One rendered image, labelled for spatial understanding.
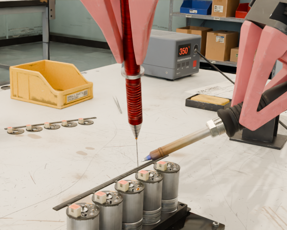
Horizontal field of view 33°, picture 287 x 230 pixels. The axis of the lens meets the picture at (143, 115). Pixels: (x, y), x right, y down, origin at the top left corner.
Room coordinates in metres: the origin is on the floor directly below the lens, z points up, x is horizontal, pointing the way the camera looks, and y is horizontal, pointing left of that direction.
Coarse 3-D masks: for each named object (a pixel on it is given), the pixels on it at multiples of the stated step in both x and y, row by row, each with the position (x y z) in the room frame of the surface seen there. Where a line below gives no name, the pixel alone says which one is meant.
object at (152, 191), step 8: (152, 176) 0.39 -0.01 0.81; (144, 184) 0.38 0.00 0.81; (152, 184) 0.38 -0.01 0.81; (160, 184) 0.38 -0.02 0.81; (144, 192) 0.38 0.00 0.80; (152, 192) 0.38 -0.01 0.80; (160, 192) 0.38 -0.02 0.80; (144, 200) 0.38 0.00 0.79; (152, 200) 0.38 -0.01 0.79; (160, 200) 0.38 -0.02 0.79; (144, 208) 0.38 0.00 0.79; (152, 208) 0.38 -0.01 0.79; (160, 208) 0.38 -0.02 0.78; (144, 216) 0.38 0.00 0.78; (152, 216) 0.38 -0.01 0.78; (160, 216) 0.39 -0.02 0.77; (144, 224) 0.38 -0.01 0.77; (152, 224) 0.38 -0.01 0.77
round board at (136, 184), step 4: (124, 180) 0.38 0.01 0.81; (128, 180) 0.38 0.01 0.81; (132, 180) 0.38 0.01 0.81; (116, 184) 0.37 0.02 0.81; (136, 184) 0.37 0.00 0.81; (140, 184) 0.37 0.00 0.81; (116, 188) 0.36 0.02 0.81; (128, 188) 0.36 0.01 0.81; (132, 188) 0.36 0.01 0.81; (136, 188) 0.36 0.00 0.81; (140, 188) 0.36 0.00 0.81; (120, 192) 0.35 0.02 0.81; (124, 192) 0.35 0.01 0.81; (128, 192) 0.35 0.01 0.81; (132, 192) 0.35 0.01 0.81; (136, 192) 0.35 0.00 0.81
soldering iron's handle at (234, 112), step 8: (272, 88) 0.38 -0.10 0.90; (280, 88) 0.37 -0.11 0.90; (264, 96) 0.37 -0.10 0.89; (272, 96) 0.37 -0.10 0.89; (240, 104) 0.37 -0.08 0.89; (264, 104) 0.37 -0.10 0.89; (224, 112) 0.37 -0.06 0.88; (232, 112) 0.37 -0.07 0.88; (240, 112) 0.37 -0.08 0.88; (224, 120) 0.36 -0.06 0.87; (232, 120) 0.36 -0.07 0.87; (232, 128) 0.36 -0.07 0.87; (240, 128) 0.36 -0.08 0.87; (232, 136) 0.37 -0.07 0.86
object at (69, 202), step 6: (150, 162) 0.42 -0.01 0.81; (156, 162) 0.42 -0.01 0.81; (138, 168) 0.40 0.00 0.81; (126, 174) 0.39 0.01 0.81; (114, 180) 0.37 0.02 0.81; (102, 186) 0.36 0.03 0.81; (90, 192) 0.35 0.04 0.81; (72, 198) 0.34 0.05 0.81; (78, 198) 0.34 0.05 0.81; (60, 204) 0.33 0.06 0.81; (66, 204) 0.33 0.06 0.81
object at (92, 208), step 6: (78, 204) 0.33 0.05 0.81; (84, 204) 0.33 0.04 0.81; (90, 204) 0.33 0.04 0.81; (66, 210) 0.32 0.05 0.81; (90, 210) 0.32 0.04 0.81; (96, 210) 0.32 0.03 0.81; (72, 216) 0.31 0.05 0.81; (78, 216) 0.31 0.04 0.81; (84, 216) 0.31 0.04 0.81; (90, 216) 0.31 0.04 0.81
